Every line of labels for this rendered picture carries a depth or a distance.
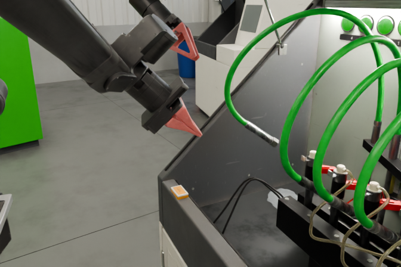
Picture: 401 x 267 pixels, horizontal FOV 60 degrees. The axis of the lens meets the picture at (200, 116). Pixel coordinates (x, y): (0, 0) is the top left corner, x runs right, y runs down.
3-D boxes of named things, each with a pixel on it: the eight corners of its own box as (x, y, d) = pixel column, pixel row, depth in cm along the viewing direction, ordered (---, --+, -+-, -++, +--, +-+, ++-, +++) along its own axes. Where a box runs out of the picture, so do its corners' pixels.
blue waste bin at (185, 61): (170, 74, 721) (170, 36, 697) (196, 71, 752) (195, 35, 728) (185, 80, 673) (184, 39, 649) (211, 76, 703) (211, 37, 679)
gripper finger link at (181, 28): (207, 49, 83) (181, 20, 83) (203, 46, 76) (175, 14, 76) (187, 68, 84) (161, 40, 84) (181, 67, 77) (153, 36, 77)
